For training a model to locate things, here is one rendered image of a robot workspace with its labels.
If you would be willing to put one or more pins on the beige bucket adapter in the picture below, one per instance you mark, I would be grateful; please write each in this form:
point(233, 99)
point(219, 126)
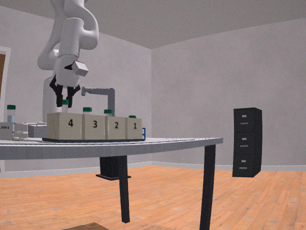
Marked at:
point(114, 128)
point(93, 127)
point(133, 128)
point(64, 126)

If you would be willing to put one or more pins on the white tube rack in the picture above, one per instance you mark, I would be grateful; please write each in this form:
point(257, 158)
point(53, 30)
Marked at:
point(20, 131)

